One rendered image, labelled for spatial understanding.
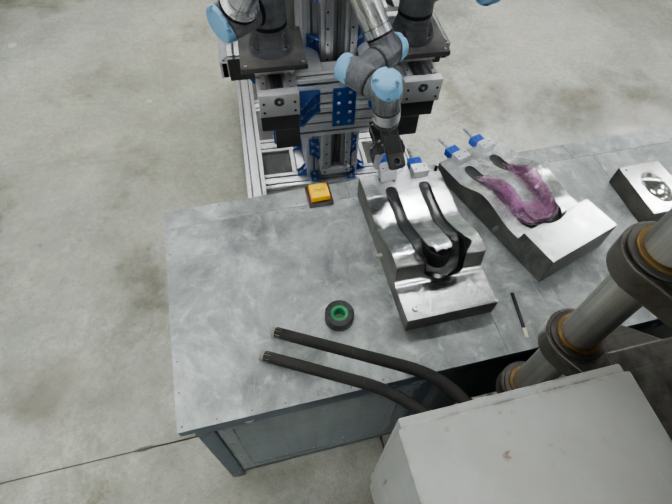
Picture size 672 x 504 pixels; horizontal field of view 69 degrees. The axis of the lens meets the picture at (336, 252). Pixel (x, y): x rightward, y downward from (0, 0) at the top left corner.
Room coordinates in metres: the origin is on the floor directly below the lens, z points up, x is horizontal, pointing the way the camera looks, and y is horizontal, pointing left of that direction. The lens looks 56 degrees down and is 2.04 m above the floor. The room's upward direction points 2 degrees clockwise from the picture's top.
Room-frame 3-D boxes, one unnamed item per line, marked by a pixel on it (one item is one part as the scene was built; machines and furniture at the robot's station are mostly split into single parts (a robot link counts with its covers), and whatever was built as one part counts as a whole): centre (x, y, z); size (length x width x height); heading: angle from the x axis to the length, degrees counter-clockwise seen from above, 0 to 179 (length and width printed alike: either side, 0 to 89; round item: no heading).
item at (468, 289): (0.85, -0.26, 0.87); 0.50 x 0.26 x 0.14; 16
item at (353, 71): (1.10, -0.04, 1.24); 0.11 x 0.11 x 0.08; 50
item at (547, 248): (1.03, -0.58, 0.86); 0.50 x 0.26 x 0.11; 33
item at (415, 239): (0.87, -0.26, 0.92); 0.35 x 0.16 x 0.09; 16
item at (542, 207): (1.03, -0.57, 0.90); 0.26 x 0.18 x 0.08; 33
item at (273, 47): (1.50, 0.25, 1.09); 0.15 x 0.15 x 0.10
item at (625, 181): (1.09, -1.02, 0.84); 0.20 x 0.15 x 0.07; 16
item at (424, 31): (1.60, -0.23, 1.09); 0.15 x 0.15 x 0.10
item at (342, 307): (0.60, -0.02, 0.82); 0.08 x 0.08 x 0.04
